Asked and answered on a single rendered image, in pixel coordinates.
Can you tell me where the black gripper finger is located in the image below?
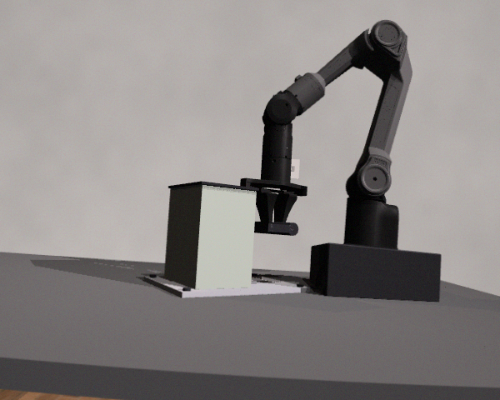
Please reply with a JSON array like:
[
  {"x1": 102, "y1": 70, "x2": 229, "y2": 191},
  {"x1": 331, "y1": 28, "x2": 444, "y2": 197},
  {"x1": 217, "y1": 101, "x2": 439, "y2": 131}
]
[
  {"x1": 274, "y1": 192, "x2": 298, "y2": 223},
  {"x1": 256, "y1": 188, "x2": 278, "y2": 223}
]

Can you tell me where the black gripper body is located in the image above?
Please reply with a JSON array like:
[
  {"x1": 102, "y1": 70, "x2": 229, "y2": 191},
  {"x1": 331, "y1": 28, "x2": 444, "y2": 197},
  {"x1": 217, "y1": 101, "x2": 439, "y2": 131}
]
[{"x1": 240, "y1": 157, "x2": 308, "y2": 196}]

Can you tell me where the white flat bolted plate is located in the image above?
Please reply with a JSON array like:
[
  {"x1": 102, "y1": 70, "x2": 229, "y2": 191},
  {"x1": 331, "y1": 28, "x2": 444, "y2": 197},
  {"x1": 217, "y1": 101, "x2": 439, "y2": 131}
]
[{"x1": 144, "y1": 273, "x2": 310, "y2": 298}]

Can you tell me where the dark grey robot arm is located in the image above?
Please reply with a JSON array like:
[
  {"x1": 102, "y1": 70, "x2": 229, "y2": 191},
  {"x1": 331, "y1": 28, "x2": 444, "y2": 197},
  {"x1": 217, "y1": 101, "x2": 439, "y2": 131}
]
[{"x1": 262, "y1": 20, "x2": 413, "y2": 249}]

